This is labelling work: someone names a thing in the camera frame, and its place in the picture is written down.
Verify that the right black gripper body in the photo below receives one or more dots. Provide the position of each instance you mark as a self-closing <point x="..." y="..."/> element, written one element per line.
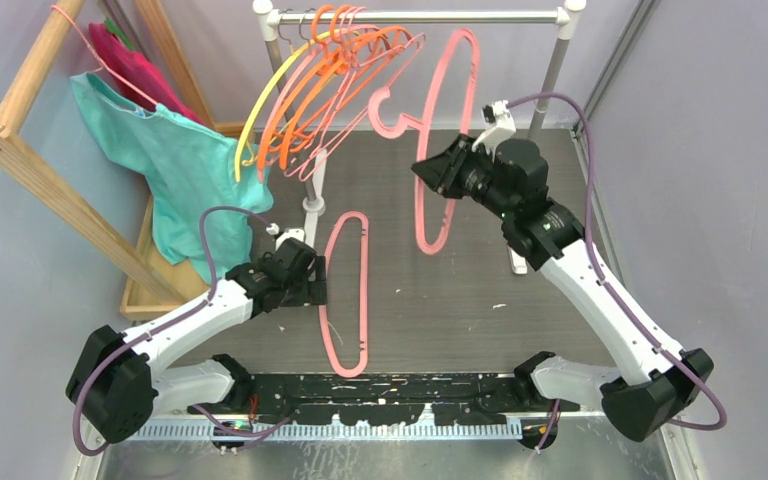
<point x="474" y="181"/>

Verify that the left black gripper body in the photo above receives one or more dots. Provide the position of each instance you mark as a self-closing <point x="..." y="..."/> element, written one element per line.
<point x="304" y="292"/>

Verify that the yellow hanger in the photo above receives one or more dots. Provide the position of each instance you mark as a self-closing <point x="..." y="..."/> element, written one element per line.
<point x="270" y="20"/>

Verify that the pink metal-hook hanger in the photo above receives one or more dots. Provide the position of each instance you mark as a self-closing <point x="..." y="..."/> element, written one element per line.
<point x="283" y="138"/>

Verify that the orange plastic hanger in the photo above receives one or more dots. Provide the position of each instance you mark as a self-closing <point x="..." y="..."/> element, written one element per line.
<point x="340" y="60"/>

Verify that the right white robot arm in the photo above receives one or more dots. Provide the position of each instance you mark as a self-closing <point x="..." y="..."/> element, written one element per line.
<point x="653" y="378"/>

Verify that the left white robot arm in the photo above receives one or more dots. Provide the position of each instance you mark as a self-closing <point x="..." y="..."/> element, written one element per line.
<point x="123" y="379"/>

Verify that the wooden clothes rack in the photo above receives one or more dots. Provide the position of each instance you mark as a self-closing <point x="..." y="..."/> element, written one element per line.
<point x="48" y="271"/>

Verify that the teal t-shirt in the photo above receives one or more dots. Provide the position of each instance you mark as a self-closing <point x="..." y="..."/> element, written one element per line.
<point x="189" y="169"/>

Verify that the white metal clothes rack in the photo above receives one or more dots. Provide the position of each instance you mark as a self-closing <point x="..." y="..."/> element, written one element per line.
<point x="409" y="91"/>

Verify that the magenta garment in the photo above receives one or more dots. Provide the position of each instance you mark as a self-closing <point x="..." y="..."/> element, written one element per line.
<point x="137" y="79"/>

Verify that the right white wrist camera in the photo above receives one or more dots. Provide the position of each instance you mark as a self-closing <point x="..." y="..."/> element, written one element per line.
<point x="500" y="126"/>

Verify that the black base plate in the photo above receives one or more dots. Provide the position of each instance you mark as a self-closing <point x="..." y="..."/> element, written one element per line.
<point x="407" y="406"/>

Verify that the thin pink wire hanger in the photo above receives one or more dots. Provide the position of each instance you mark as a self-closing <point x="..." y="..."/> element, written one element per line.
<point x="103" y="66"/>

